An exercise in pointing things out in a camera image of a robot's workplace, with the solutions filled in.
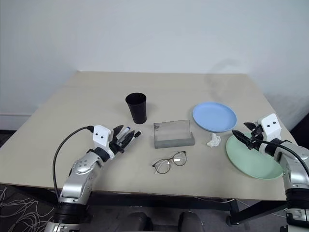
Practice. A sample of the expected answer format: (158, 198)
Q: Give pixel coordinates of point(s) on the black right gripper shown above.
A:
(256, 136)

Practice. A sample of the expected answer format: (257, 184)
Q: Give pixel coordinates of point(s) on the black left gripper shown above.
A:
(117, 145)

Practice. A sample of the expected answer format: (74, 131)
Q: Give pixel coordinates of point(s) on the light green plate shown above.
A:
(251, 162)

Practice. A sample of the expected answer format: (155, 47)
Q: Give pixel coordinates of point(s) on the grey glasses case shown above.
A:
(172, 136)

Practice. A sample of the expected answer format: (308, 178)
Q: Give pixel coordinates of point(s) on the thin-framed round eyeglasses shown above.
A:
(179, 158)

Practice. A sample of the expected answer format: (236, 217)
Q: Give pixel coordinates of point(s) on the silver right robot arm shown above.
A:
(294, 166)

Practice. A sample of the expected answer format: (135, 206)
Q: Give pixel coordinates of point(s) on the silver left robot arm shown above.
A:
(79, 166)

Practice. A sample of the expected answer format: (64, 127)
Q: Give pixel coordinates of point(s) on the white marker with blue cap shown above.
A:
(126, 131)

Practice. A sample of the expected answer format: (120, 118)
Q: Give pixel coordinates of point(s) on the black marker pen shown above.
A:
(137, 135)

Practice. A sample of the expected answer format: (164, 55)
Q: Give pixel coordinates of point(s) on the black plastic cup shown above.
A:
(137, 108)

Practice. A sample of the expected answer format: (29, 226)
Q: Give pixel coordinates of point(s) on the crumpled white tissue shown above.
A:
(213, 140)

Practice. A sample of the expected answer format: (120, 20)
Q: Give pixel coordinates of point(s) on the light blue plate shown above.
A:
(213, 116)

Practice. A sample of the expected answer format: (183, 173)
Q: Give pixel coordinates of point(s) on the dark rounded shape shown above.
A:
(191, 222)

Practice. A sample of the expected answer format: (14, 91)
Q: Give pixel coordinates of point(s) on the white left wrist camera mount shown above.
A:
(101, 135)

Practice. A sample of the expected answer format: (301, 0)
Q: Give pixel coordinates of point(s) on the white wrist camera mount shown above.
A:
(271, 126)
(101, 135)

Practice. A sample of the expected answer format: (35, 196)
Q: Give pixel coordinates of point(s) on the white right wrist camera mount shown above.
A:
(271, 126)

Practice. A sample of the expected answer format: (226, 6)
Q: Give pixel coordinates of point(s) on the black table frame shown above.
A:
(169, 201)

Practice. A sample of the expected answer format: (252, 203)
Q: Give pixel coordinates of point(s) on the white wall baseboard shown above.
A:
(14, 120)

